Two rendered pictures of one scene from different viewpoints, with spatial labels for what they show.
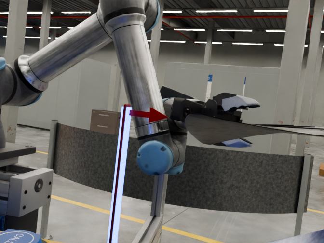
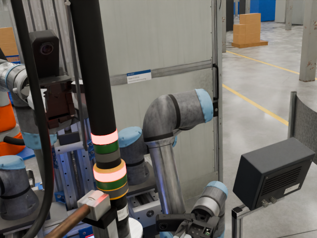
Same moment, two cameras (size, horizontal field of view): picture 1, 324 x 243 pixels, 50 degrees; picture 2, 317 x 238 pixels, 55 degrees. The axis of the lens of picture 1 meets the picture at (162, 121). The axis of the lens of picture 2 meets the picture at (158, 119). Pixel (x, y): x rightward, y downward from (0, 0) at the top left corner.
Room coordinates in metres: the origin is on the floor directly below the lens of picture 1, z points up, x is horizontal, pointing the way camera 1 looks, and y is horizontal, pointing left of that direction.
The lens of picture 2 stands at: (0.31, -0.64, 1.77)
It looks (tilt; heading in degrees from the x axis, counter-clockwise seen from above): 20 degrees down; 57
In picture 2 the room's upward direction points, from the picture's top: 5 degrees counter-clockwise
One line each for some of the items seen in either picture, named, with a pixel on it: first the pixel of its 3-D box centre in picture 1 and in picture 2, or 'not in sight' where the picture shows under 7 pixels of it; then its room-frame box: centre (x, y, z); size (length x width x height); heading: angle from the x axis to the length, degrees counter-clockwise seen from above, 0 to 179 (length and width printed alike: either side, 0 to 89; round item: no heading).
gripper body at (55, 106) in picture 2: not in sight; (49, 97); (0.45, -0.07, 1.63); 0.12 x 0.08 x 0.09; 91
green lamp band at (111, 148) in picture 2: not in sight; (105, 144); (0.45, -0.29, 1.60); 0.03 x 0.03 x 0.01
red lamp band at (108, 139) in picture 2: not in sight; (104, 135); (0.45, -0.29, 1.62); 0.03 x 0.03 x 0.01
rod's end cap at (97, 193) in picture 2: not in sight; (96, 199); (0.42, -0.31, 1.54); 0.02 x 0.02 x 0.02; 26
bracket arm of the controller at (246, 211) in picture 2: not in sight; (258, 203); (1.13, -0.03, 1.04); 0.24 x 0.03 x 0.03; 171
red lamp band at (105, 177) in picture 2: not in sight; (109, 169); (0.45, -0.29, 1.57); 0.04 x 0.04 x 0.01
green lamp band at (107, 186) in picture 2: not in sight; (111, 177); (0.45, -0.29, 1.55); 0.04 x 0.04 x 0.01
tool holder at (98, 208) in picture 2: not in sight; (112, 215); (0.45, -0.30, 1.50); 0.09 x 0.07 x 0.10; 26
